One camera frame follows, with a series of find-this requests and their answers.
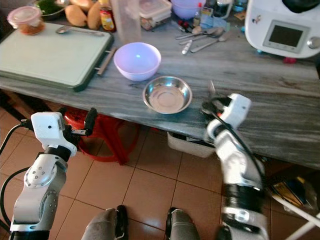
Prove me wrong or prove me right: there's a steel fork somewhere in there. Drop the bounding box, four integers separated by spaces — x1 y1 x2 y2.
207 80 219 102

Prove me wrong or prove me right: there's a red plastic stool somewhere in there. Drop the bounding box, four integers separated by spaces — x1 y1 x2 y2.
61 106 132 164

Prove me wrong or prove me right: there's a stainless steel bowl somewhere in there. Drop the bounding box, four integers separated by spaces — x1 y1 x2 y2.
142 75 194 115

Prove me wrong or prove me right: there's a white plastic bin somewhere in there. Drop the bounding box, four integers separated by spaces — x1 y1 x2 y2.
167 130 212 159

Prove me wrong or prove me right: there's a pale green cutting board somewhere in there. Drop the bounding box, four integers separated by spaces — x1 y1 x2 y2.
0 22 115 93

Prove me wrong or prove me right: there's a white plastic bowl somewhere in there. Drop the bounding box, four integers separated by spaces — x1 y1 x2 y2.
113 42 163 83

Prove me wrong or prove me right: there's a steel spoon on board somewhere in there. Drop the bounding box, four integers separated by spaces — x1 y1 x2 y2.
55 25 106 37

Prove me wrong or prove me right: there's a small dark seasoning bottle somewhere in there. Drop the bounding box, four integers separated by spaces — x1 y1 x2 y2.
193 2 204 28

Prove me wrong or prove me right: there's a brown potato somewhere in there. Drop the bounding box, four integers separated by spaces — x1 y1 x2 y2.
64 4 88 28
86 1 102 31

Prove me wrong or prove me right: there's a grey left robot leg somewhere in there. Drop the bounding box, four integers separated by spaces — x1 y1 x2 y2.
81 205 129 240

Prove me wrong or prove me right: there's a grey robot leg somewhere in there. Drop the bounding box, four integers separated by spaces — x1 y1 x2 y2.
81 205 129 240
164 207 207 240

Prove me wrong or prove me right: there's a clear tub with orange food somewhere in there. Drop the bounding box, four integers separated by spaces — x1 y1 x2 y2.
7 5 45 36

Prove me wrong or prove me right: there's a red sauce bottle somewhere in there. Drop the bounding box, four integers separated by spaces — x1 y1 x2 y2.
99 0 116 33

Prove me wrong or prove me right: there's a purple plastic bowl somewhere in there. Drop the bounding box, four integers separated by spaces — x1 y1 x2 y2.
171 0 205 20

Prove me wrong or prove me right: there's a clear plastic cup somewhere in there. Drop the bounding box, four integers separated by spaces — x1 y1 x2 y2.
111 0 142 44

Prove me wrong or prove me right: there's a bowl of green vegetables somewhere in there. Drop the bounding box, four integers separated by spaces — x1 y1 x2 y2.
36 0 67 21

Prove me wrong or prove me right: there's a white kitchen appliance with screen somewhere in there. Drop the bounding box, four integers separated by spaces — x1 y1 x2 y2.
244 0 320 60

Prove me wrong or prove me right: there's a clear lidded food box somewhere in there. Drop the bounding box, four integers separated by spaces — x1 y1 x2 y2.
139 0 173 31

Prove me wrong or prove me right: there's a yellow and blue packet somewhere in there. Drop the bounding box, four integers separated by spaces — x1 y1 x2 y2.
269 176 307 209

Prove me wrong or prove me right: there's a grey right robot leg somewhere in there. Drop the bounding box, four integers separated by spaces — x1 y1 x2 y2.
164 207 207 240

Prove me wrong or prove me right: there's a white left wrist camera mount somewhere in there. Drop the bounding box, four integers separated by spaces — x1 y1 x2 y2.
30 111 77 151

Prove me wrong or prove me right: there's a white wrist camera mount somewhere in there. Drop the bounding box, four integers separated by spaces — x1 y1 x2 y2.
221 93 253 129
30 111 77 151

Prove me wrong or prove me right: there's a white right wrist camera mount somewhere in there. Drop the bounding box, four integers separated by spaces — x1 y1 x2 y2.
221 93 253 129

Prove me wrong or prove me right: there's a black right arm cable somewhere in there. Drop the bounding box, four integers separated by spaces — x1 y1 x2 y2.
210 97 267 191

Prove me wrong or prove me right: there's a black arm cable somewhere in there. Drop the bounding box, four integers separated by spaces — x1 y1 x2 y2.
0 119 33 232
210 97 267 191

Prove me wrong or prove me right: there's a white handled utensil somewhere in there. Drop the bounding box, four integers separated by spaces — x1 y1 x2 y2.
181 39 194 55

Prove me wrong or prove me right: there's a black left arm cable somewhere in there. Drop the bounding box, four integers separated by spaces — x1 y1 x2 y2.
0 119 33 232

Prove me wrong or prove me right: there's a white metal frame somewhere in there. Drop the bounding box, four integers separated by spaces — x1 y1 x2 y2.
272 194 320 240

